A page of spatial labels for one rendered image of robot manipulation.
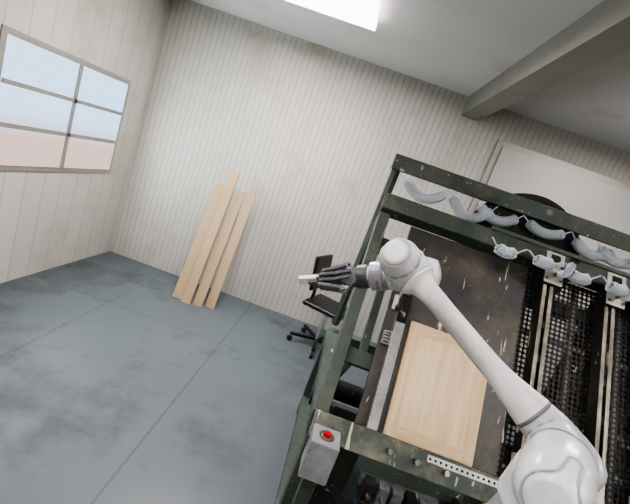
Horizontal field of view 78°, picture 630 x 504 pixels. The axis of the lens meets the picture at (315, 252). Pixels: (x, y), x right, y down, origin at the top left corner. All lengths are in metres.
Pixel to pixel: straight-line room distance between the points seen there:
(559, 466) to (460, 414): 1.24
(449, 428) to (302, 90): 3.97
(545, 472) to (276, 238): 4.37
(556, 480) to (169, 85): 5.20
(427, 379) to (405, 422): 0.23
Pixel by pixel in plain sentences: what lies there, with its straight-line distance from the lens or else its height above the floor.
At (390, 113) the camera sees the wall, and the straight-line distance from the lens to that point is 4.91.
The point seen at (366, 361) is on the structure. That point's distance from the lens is 2.07.
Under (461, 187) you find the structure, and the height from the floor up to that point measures 2.13.
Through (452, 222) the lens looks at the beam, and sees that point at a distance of 2.29.
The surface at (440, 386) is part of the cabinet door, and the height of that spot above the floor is 1.14.
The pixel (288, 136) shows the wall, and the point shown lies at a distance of 4.92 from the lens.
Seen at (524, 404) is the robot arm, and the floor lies 1.58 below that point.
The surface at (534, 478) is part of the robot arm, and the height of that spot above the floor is 1.54.
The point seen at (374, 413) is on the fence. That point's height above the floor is 0.96.
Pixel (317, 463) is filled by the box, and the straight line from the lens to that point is 1.78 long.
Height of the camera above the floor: 1.94
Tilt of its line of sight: 12 degrees down
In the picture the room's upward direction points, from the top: 20 degrees clockwise
